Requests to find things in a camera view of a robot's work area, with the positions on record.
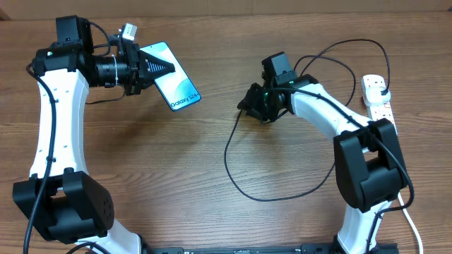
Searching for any white power strip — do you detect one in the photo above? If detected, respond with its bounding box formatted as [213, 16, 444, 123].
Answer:
[361, 74, 396, 126]

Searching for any Samsung Galaxy smartphone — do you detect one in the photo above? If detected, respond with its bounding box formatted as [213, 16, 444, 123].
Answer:
[141, 42, 201, 111]

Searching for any white charger plug adapter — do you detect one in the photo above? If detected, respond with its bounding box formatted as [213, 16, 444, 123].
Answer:
[363, 87, 391, 107]

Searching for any white power strip cord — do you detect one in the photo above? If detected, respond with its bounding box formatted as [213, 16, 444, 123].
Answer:
[398, 193, 424, 254]

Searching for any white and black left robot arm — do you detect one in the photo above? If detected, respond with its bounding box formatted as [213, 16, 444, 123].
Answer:
[13, 16, 175, 253]

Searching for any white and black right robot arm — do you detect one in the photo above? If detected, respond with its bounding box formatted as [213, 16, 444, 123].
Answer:
[237, 52, 414, 253]

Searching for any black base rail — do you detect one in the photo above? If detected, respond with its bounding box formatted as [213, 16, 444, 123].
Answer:
[143, 243, 341, 254]

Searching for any black USB charging cable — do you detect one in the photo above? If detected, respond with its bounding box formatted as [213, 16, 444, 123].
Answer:
[223, 38, 392, 202]

